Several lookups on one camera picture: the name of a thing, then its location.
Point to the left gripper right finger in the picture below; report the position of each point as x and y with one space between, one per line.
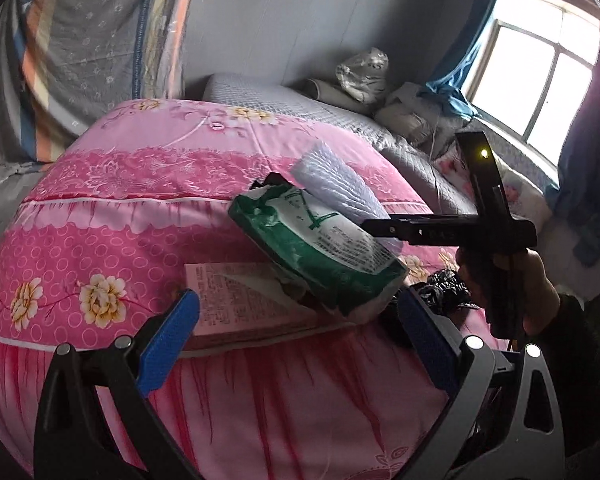
501 419

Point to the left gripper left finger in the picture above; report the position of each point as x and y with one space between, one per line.
72 438

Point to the black plastic bag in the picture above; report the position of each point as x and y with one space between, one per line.
444 293

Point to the green white snack bag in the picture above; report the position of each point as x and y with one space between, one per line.
345 270

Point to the pink cardboard box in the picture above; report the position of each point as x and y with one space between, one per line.
253 304

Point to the person's right hand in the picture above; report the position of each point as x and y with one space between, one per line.
539 301

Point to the dark blue right curtain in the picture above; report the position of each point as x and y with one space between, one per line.
576 198

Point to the grey square cushion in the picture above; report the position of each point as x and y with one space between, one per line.
422 122

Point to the grey quilted corner sofa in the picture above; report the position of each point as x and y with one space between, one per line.
430 175

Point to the window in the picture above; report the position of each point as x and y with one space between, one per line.
530 76

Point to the blue left curtain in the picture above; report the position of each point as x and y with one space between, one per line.
444 86

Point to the pink floral table cloth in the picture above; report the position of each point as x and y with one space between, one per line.
103 241

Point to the silver plastic bag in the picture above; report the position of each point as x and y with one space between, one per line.
363 76

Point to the grey bolster cushion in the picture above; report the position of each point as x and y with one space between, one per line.
327 93

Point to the striped grey sheet cover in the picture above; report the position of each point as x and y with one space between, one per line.
66 63

